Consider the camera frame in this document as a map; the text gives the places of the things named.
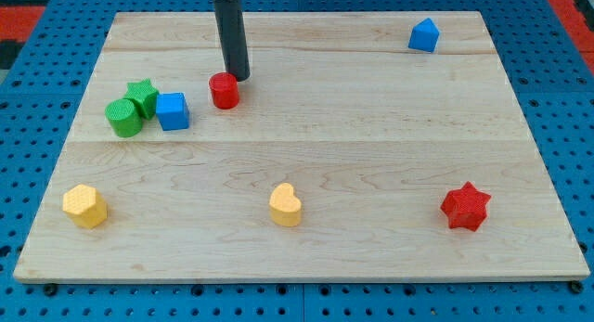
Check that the green star block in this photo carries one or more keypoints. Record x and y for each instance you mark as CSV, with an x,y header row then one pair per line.
x,y
144,95

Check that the yellow hexagon block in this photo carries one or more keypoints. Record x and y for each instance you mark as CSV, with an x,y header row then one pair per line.
x,y
85,206

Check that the blue cube block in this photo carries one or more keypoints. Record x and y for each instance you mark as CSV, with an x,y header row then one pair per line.
x,y
172,111

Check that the green cylinder block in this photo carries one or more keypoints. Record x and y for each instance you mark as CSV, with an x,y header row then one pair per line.
x,y
123,117

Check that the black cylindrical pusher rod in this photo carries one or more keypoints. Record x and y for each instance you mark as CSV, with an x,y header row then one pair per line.
x,y
230,25

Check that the red cylinder block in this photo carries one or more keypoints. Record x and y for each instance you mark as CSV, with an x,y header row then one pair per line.
x,y
224,90

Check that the light wooden board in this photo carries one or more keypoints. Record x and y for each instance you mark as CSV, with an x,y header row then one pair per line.
x,y
371,134

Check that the yellow heart block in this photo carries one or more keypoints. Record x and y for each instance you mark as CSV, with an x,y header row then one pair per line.
x,y
284,207

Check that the red star block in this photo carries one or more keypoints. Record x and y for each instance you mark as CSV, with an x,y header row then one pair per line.
x,y
465,207

